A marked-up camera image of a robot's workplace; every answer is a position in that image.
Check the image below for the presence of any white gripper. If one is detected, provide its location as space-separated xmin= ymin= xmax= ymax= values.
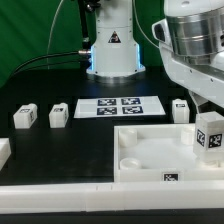
xmin=152 ymin=0 xmax=224 ymax=113

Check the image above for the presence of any white square tabletop part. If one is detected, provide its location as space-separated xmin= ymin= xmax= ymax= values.
xmin=114 ymin=124 xmax=224 ymax=182

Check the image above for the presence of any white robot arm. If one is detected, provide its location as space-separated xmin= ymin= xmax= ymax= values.
xmin=87 ymin=0 xmax=224 ymax=108

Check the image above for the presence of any paper sheet with markers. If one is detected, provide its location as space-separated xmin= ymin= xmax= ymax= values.
xmin=74 ymin=96 xmax=165 ymax=118

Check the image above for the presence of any white front rail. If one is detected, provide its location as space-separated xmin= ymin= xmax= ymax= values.
xmin=0 ymin=180 xmax=224 ymax=214

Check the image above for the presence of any black vertical hose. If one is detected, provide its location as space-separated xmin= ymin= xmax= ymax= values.
xmin=77 ymin=0 xmax=93 ymax=51

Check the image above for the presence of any black cable pair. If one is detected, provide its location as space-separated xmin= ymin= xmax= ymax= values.
xmin=9 ymin=49 xmax=92 ymax=79

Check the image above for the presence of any grey thin cable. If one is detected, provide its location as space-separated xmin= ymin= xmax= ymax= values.
xmin=46 ymin=0 xmax=66 ymax=69

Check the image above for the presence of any white left rail block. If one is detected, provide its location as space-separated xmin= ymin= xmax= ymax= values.
xmin=0 ymin=138 xmax=11 ymax=171

